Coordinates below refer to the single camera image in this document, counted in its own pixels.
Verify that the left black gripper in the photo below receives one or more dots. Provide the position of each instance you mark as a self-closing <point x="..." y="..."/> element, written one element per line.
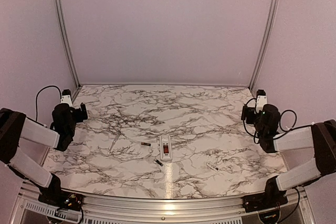
<point x="84" y="115"/>

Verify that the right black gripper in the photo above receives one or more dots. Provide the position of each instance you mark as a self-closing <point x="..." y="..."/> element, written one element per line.
<point x="248" y="110"/>

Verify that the white battery cover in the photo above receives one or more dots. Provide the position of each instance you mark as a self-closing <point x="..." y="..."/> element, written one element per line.
<point x="212" y="166"/>

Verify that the black AAA battery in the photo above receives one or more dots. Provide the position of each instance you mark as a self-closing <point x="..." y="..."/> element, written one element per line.
<point x="145" y="144"/>
<point x="158" y="162"/>

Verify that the white remote control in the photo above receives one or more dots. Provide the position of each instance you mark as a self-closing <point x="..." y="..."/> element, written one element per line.
<point x="165" y="148"/>

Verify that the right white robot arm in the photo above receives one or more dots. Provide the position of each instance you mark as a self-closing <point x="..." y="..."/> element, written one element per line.
<point x="318" y="136"/>

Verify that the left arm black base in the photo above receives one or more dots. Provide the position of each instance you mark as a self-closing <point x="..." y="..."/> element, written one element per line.
<point x="61" y="199"/>

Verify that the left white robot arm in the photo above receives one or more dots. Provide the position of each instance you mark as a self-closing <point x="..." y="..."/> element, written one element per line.
<point x="16" y="125"/>

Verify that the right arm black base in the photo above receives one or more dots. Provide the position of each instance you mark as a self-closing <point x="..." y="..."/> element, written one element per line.
<point x="265" y="200"/>

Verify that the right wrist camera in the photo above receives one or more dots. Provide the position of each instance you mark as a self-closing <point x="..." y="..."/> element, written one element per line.
<point x="261" y="100"/>

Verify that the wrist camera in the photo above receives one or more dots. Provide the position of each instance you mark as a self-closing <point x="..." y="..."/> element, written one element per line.
<point x="261" y="100"/>
<point x="66" y="97"/>

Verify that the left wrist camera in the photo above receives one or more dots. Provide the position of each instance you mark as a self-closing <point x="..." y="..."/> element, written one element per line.
<point x="66" y="97"/>

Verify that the left aluminium frame post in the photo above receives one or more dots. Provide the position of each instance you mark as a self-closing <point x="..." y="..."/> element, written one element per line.
<point x="66" y="43"/>

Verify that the aluminium frame post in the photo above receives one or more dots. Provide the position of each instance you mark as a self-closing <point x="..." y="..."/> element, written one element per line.
<point x="264" y="43"/>
<point x="66" y="43"/>

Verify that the front aluminium frame rail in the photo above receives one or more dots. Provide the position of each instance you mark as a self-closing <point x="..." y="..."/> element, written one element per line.
<point x="110" y="209"/>

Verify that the right aluminium frame post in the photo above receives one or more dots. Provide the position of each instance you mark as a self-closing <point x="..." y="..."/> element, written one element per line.
<point x="264" y="43"/>

